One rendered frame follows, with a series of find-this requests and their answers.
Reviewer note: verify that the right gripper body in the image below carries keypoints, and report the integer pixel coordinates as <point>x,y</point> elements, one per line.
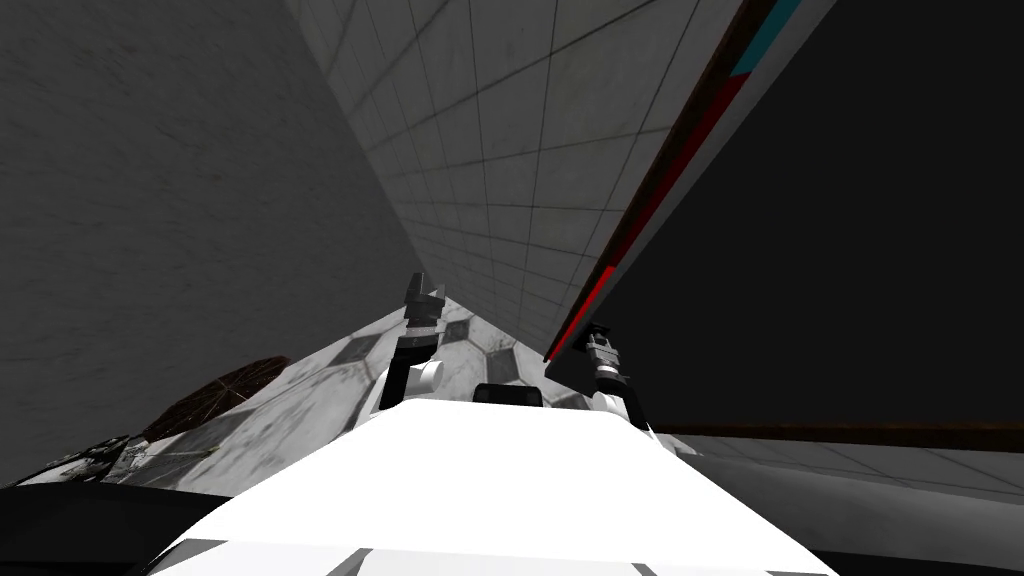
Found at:
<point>602,349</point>

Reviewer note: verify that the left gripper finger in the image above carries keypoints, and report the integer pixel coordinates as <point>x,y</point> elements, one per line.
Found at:
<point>438,291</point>
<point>417,286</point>

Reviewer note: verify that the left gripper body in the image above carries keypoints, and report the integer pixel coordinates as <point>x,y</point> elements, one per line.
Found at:
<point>423,312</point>

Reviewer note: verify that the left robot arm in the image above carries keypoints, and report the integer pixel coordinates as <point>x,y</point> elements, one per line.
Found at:
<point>397,376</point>

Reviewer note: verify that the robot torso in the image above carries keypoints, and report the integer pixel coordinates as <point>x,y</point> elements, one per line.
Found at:
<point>496,480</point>

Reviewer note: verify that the red and teal framed picture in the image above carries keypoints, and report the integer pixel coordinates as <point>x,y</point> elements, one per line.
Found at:
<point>680,172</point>

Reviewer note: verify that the dark brown round rug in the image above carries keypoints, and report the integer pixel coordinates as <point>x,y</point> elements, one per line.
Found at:
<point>216,396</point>

